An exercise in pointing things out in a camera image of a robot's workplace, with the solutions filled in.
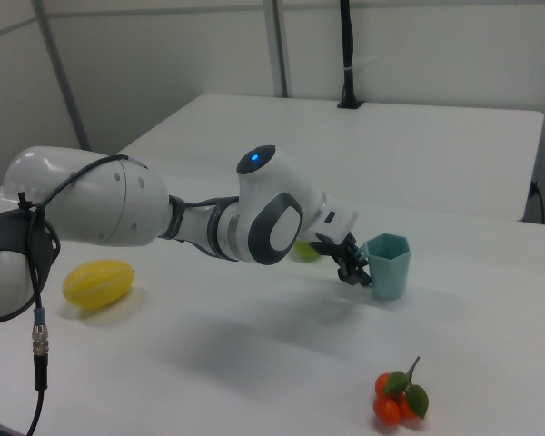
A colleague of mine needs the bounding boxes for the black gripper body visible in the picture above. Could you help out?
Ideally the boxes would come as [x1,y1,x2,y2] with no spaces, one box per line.
[302,229,352,261]

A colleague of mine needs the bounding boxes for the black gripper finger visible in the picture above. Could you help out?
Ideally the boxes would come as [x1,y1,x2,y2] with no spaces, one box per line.
[333,254,374,288]
[343,233,368,267]

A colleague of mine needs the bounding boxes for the teal hexagonal mug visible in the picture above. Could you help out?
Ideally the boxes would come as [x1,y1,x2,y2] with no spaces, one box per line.
[359,233,412,302]

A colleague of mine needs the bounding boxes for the green toy apple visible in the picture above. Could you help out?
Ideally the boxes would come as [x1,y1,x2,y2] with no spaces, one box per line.
[292,240,322,263]

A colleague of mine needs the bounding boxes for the white neighbouring table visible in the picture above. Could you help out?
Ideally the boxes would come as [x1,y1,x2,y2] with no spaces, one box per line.
[116,93,545,223]

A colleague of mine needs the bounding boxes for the orange tangerine cluster with leaves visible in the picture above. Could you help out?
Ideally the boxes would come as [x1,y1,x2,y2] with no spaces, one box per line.
[372,355,431,426]

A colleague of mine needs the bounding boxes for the yellow striped toy melon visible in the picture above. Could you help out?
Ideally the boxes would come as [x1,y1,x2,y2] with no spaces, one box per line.
[62,258,136,312]

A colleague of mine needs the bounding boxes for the black camera pole with clamp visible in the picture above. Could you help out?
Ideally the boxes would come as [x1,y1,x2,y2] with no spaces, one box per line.
[336,0,365,111]

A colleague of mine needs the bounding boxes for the grey metal partition post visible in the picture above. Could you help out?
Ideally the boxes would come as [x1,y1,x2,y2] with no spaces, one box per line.
[262,0,293,99]
[30,0,93,152]

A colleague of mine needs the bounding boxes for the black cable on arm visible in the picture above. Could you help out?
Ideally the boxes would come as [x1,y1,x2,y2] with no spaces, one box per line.
[16,153,150,436]

